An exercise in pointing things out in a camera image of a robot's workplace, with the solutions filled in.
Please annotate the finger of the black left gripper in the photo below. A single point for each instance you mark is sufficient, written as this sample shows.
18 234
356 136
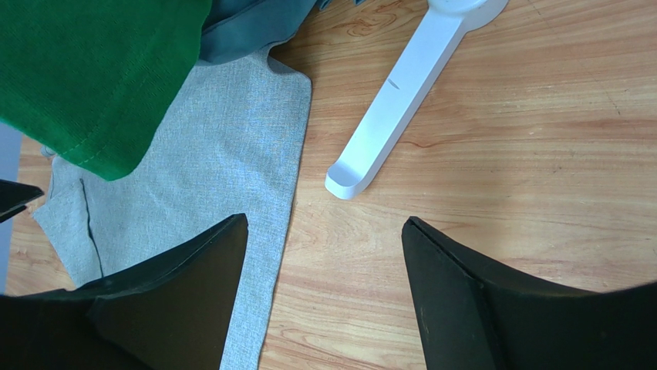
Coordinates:
15 196

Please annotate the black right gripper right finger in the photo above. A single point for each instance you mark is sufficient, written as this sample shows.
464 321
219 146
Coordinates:
474 312

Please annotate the green hanging shirt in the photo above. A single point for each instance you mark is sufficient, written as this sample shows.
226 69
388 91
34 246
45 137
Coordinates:
92 80

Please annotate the light grey cloth napkin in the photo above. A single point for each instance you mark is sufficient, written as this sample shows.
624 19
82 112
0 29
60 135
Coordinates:
230 143

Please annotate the blue-grey hanging shirt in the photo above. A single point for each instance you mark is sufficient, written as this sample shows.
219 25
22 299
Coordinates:
236 28

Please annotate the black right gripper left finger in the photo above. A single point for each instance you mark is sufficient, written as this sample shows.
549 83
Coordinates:
171 311

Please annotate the white clothes rack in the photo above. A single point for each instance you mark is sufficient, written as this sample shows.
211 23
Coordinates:
426 54

